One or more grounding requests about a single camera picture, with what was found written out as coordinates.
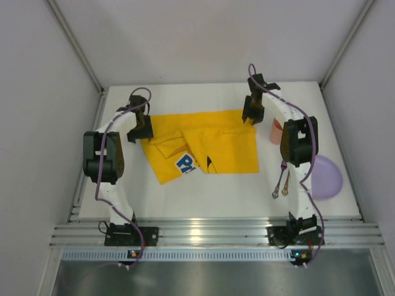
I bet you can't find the yellow printed cloth placemat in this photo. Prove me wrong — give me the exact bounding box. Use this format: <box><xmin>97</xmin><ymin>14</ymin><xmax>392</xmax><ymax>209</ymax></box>
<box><xmin>141</xmin><ymin>110</ymin><xmax>259</xmax><ymax>184</ymax></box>

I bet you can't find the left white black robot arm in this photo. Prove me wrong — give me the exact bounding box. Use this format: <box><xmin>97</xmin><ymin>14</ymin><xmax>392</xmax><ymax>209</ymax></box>
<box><xmin>83</xmin><ymin>94</ymin><xmax>154</xmax><ymax>225</ymax></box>

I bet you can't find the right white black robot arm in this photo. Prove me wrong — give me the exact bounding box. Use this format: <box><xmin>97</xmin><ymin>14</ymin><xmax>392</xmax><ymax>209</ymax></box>
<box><xmin>242</xmin><ymin>73</ymin><xmax>318</xmax><ymax>236</ymax></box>

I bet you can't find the pink plastic cup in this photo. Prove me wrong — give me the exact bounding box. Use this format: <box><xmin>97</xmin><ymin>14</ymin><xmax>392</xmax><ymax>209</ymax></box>
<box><xmin>270</xmin><ymin>118</ymin><xmax>283</xmax><ymax>145</ymax></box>

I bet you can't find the purple metal fork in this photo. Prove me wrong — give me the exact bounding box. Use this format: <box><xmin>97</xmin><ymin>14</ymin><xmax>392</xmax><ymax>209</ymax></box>
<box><xmin>272</xmin><ymin>160</ymin><xmax>288</xmax><ymax>199</ymax></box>

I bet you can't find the gold metal spoon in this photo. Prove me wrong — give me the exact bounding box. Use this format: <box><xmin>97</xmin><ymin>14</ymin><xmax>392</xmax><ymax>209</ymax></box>
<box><xmin>281</xmin><ymin>172</ymin><xmax>290</xmax><ymax>196</ymax></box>

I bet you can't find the lilac plastic plate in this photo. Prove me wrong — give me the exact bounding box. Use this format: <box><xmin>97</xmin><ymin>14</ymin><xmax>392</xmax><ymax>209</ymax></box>
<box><xmin>311</xmin><ymin>155</ymin><xmax>343</xmax><ymax>200</ymax></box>

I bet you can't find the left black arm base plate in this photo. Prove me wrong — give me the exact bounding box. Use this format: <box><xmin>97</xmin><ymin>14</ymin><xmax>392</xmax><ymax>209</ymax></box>
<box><xmin>104</xmin><ymin>223</ymin><xmax>159</xmax><ymax>247</ymax></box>

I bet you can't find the aluminium frame post left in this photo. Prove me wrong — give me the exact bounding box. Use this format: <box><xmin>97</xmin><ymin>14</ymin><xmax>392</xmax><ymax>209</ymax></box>
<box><xmin>44</xmin><ymin>0</ymin><xmax>104</xmax><ymax>93</ymax></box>

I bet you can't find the aluminium frame post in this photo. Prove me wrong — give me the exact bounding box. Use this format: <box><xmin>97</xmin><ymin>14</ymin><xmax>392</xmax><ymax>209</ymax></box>
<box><xmin>319</xmin><ymin>0</ymin><xmax>379</xmax><ymax>90</ymax></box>
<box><xmin>44</xmin><ymin>0</ymin><xmax>104</xmax><ymax>93</ymax></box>

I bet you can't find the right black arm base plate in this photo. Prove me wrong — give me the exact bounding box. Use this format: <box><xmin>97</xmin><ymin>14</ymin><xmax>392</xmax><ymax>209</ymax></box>
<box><xmin>267</xmin><ymin>226</ymin><xmax>323</xmax><ymax>249</ymax></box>

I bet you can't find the aluminium mounting rail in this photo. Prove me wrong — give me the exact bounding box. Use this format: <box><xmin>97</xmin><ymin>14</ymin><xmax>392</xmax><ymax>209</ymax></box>
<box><xmin>49</xmin><ymin>218</ymin><xmax>385</xmax><ymax>249</ymax></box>

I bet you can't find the slotted grey cable duct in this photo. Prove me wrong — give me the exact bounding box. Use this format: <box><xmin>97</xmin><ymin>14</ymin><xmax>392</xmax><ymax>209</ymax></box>
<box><xmin>62</xmin><ymin>249</ymin><xmax>311</xmax><ymax>262</ymax></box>

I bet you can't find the aluminium frame post right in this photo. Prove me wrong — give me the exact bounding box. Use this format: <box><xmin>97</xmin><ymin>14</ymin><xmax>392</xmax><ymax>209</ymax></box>
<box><xmin>319</xmin><ymin>0</ymin><xmax>379</xmax><ymax>90</ymax></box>

